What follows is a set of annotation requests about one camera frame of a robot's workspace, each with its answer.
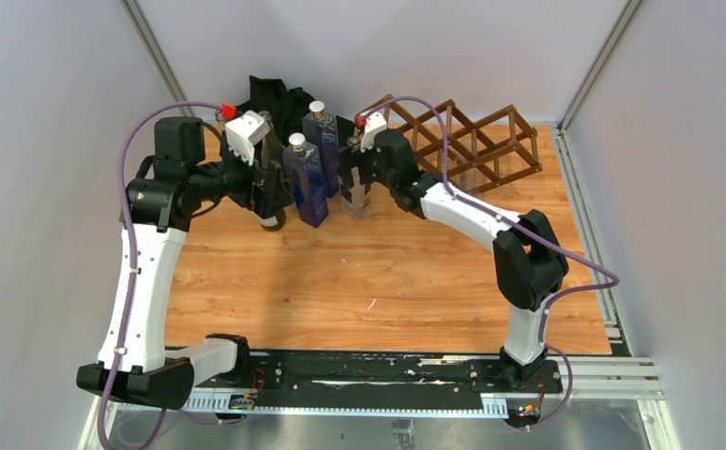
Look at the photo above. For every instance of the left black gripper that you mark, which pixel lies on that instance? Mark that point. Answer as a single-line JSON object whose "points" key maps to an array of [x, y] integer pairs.
{"points": [[272, 195]]}

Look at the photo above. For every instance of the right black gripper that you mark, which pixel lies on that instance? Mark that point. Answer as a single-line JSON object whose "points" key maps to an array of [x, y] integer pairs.
{"points": [[351, 157]]}

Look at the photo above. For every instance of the dark green wine bottle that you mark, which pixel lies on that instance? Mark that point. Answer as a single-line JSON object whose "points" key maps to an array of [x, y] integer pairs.
{"points": [[273, 223]]}

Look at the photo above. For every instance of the clear bottle black cap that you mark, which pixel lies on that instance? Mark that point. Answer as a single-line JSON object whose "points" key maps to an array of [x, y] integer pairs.
{"points": [[357, 203]]}

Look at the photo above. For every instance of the blue bottle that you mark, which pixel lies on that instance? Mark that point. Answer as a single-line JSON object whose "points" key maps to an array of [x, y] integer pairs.
{"points": [[321, 129], [303, 166]]}

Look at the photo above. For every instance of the clear bottle with dark label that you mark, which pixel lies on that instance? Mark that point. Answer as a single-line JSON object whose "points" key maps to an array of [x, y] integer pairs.
{"points": [[273, 152]]}

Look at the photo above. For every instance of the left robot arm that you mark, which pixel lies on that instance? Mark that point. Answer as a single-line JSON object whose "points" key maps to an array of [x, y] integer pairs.
{"points": [[173, 186]]}

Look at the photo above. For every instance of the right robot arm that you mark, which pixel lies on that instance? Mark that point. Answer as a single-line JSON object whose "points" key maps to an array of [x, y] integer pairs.
{"points": [[528, 270]]}

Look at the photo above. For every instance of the brown wooden wine rack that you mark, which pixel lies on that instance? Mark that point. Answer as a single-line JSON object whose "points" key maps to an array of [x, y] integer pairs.
{"points": [[502, 146]]}

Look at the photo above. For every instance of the black crumpled cloth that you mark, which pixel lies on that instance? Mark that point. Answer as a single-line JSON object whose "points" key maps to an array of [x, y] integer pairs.
{"points": [[287, 106]]}

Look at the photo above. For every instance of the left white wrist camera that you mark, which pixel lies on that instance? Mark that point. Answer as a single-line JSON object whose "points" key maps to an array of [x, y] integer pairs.
{"points": [[244, 132]]}

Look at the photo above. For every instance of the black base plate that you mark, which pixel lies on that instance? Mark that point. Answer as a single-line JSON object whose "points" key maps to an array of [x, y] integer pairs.
{"points": [[376, 382]]}

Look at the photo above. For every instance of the aluminium frame rail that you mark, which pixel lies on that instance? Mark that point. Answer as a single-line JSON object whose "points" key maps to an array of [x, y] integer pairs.
{"points": [[584, 378]]}

